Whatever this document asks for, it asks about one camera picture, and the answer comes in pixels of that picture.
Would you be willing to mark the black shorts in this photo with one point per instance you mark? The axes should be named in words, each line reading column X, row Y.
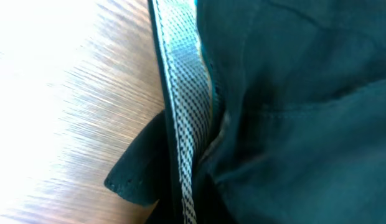
column 275, row 112

